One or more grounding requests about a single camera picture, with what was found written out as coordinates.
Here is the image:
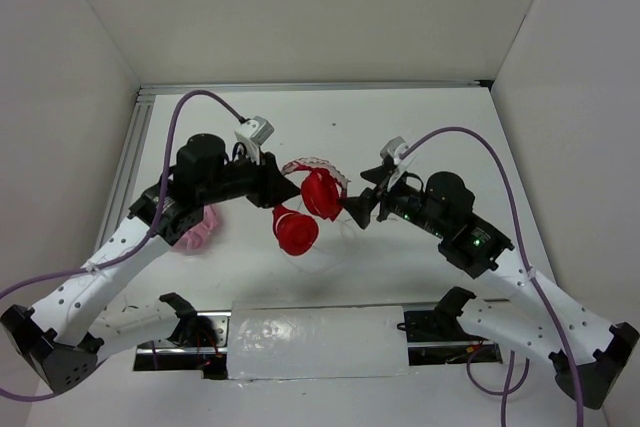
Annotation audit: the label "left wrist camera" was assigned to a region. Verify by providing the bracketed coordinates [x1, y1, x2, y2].
[235, 116, 275, 147]

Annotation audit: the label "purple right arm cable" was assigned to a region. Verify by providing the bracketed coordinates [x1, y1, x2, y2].
[402, 126, 586, 427]

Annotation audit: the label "pink headphones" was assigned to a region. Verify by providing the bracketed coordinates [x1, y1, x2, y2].
[171, 205, 220, 254]

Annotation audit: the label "rear aluminium rail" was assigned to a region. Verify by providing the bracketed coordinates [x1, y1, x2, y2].
[138, 79, 495, 97]

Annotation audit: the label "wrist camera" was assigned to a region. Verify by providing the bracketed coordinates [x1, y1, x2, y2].
[235, 116, 275, 147]
[380, 136, 408, 165]

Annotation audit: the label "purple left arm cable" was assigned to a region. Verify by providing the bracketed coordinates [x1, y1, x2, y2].
[0, 89, 250, 402]

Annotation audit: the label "red headphones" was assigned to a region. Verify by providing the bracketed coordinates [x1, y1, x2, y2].
[272, 157, 349, 257]

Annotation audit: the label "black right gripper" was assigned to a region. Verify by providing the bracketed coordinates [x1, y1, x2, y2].
[335, 163, 448, 238]

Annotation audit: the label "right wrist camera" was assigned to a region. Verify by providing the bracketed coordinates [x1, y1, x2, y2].
[380, 136, 408, 165]

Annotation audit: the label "white taped cover plate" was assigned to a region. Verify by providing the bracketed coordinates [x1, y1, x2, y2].
[226, 306, 410, 381]

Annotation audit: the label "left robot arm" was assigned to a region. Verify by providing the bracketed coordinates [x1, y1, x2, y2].
[1, 134, 300, 396]

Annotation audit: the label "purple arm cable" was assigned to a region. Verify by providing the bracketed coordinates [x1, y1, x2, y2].
[402, 126, 586, 427]
[0, 89, 250, 402]

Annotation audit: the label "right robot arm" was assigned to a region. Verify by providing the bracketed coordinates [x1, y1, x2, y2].
[341, 166, 639, 410]

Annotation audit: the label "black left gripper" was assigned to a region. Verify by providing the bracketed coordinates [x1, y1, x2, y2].
[198, 142, 301, 208]

